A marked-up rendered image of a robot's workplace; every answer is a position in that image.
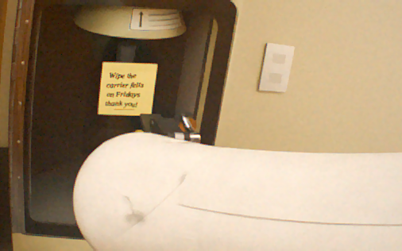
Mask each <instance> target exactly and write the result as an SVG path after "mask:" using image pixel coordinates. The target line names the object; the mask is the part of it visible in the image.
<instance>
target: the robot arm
mask: <svg viewBox="0 0 402 251"><path fill-rule="evenodd" d="M140 119H141V124H142V126H143V129H144V131H145V132H138V133H126V134H123V135H119V136H116V137H115V138H113V139H112V140H110V141H108V142H106V143H104V144H103V145H101V146H99V147H98V148H97V149H96V150H95V151H94V152H93V153H92V154H91V155H90V156H89V157H88V158H87V159H86V160H85V162H84V164H83V165H82V167H81V169H80V170H79V174H78V176H77V178H76V181H75V188H74V191H73V195H74V197H73V207H74V211H75V219H76V221H77V224H78V227H79V228H80V230H81V233H82V235H83V236H84V237H85V239H86V240H87V242H88V244H89V245H90V246H91V248H92V249H93V250H94V251H402V153H348V154H341V153H290V152H277V151H265V150H255V149H236V148H227V147H225V148H224V147H218V146H212V145H202V144H200V143H196V142H190V140H191V137H190V134H189V133H184V131H183V130H182V129H181V128H180V127H179V126H178V125H177V124H176V123H175V122H174V121H173V119H172V118H163V117H161V114H145V113H141V115H140Z"/></svg>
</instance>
